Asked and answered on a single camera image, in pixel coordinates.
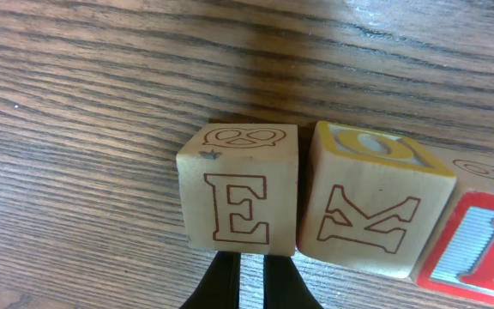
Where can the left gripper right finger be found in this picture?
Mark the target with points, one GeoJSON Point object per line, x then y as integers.
{"type": "Point", "coordinates": [284, 287]}

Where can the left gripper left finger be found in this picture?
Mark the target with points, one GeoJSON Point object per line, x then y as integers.
{"type": "Point", "coordinates": [219, 287]}

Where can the white blue picture block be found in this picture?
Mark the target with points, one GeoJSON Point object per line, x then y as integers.
{"type": "Point", "coordinates": [238, 186]}

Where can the white green picture block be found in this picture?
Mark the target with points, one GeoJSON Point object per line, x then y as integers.
{"type": "Point", "coordinates": [374, 199]}

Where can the red I block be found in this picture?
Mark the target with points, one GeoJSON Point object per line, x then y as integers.
{"type": "Point", "coordinates": [458, 258]}

